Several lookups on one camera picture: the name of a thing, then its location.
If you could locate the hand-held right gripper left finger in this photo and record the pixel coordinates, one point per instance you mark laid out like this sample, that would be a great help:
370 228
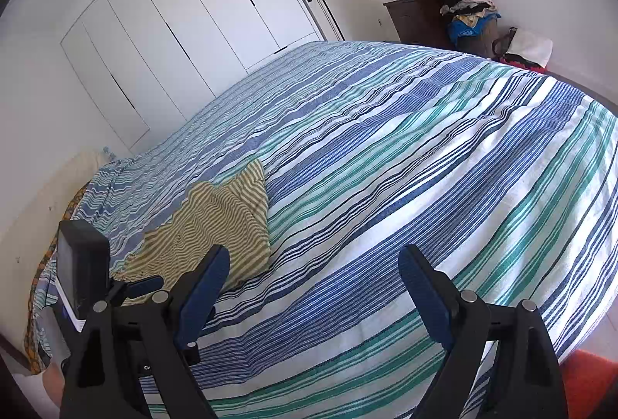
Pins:
203 293

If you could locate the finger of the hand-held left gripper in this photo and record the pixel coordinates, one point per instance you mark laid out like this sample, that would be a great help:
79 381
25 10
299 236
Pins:
142 287

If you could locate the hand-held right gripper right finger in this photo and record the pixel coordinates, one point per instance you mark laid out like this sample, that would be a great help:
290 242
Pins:
425 298

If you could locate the green striped cardigan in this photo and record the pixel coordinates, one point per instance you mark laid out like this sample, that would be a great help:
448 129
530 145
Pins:
212 221

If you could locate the pile of mixed clothes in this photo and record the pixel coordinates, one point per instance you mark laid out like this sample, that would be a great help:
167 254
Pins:
468 1

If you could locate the blue green striped bedspread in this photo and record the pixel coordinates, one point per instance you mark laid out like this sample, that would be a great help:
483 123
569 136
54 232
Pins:
386 158

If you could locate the red cloth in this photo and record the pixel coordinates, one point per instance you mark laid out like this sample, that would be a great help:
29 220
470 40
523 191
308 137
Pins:
524 62

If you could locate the white wardrobe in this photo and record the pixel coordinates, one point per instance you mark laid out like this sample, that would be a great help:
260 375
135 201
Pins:
169 13

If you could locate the brown basket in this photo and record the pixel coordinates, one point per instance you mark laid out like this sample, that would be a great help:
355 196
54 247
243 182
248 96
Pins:
490 40

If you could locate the white bag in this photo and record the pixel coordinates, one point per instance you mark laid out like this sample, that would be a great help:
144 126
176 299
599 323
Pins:
528 45

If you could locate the dark wooden dresser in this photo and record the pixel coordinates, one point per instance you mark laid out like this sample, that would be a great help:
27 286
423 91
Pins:
415 21

